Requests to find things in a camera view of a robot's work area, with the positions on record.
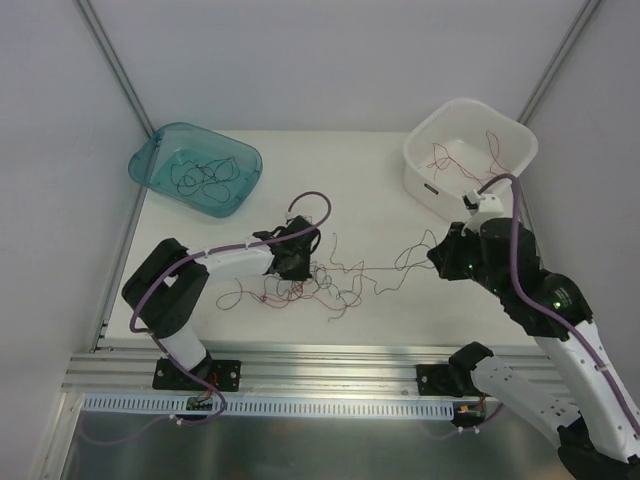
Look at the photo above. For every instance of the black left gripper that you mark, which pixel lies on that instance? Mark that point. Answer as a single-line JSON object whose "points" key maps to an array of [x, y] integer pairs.
{"points": [[304, 255]]}

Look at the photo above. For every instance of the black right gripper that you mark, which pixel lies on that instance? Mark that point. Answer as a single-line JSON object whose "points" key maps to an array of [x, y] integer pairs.
{"points": [[447, 255]]}

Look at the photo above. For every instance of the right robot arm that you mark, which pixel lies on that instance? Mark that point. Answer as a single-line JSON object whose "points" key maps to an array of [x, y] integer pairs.
{"points": [[596, 432]]}

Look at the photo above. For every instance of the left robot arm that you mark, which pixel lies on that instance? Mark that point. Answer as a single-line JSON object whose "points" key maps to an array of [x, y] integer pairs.
{"points": [[165, 289]]}

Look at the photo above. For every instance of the white plastic basket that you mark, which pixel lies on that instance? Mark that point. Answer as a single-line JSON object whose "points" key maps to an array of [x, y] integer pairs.
{"points": [[459, 148]]}

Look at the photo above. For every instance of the teal transparent plastic tray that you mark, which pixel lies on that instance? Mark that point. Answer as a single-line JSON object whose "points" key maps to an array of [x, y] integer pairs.
{"points": [[204, 170]]}

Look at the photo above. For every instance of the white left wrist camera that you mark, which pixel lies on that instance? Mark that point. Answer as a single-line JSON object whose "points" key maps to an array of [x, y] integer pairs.
{"points": [[290, 216]]}

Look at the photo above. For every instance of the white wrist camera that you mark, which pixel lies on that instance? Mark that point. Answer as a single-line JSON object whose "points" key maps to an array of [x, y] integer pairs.
{"points": [[290, 216], [482, 208]]}

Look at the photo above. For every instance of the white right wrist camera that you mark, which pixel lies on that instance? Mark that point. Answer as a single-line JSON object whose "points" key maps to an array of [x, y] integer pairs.
{"points": [[482, 208]]}

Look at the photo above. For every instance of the aluminium frame rail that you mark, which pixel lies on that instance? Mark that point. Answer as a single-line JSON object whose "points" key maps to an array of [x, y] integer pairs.
{"points": [[306, 371]]}

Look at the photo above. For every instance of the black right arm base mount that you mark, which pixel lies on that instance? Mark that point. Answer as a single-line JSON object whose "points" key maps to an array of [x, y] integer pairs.
{"points": [[453, 378]]}

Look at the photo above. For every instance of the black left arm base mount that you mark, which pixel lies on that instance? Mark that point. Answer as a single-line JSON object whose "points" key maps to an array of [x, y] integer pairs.
{"points": [[223, 375]]}

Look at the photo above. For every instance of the white slotted cable duct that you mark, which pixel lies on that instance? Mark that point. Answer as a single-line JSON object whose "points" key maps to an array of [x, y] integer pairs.
{"points": [[431, 410]]}

